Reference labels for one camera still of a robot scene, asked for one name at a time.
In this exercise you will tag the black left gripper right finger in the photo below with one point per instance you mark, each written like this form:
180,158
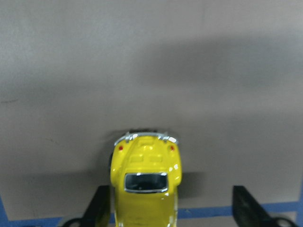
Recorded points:
247,212

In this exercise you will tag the yellow beetle toy car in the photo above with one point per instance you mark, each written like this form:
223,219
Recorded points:
145,172

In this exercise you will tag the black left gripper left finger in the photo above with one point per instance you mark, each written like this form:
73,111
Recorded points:
97,213

